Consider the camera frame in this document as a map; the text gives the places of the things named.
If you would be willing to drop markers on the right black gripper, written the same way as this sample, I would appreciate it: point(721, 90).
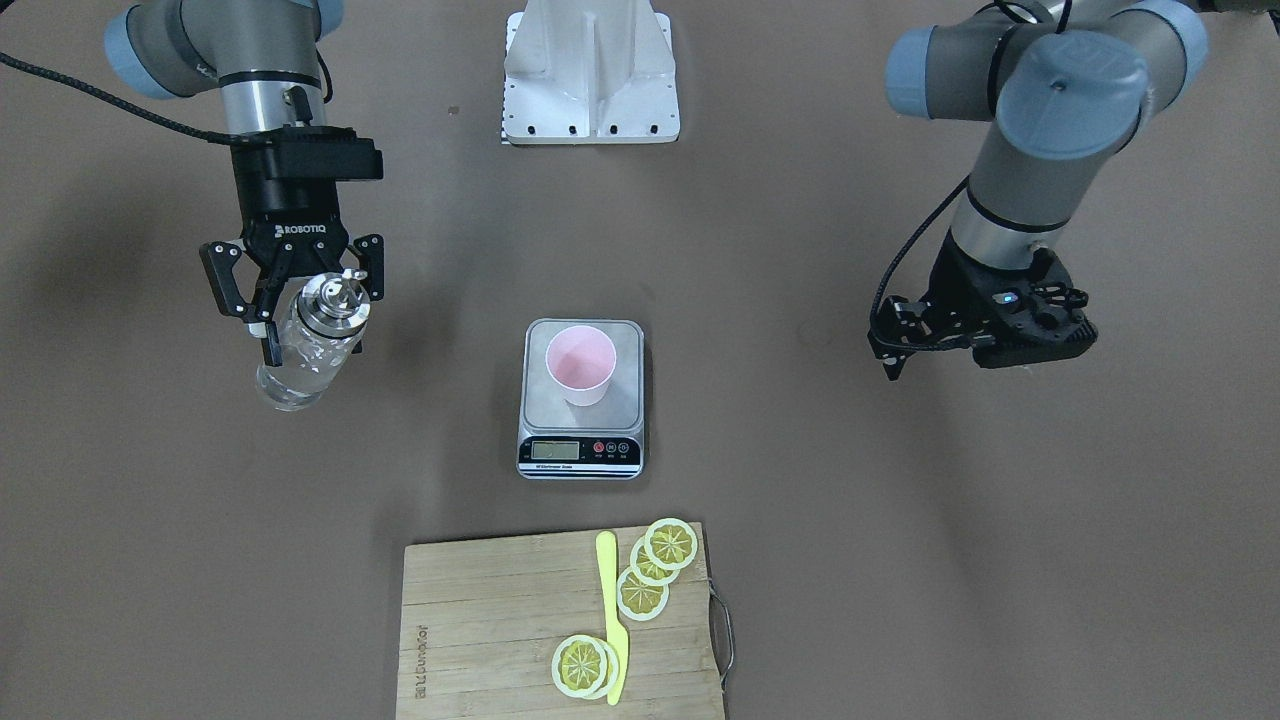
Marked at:
point(283, 203)

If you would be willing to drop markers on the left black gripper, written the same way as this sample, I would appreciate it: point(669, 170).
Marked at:
point(962, 288)

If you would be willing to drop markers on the glass sauce bottle steel spout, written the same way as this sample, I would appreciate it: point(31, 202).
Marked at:
point(310, 360)

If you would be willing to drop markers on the pink plastic cup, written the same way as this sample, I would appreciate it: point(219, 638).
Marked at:
point(581, 359)

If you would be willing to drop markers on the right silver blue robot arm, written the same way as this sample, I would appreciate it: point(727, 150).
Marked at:
point(261, 57)

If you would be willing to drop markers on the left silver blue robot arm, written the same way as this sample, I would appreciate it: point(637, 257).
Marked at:
point(1061, 97)

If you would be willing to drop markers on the silver electronic kitchen scale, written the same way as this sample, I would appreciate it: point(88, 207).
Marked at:
point(560, 441)

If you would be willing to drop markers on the bamboo cutting board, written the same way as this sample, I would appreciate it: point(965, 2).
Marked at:
point(481, 619)

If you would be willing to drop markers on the yellow plastic knife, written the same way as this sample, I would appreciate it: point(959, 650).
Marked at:
point(616, 634)

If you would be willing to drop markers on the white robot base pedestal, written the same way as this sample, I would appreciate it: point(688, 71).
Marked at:
point(589, 72)

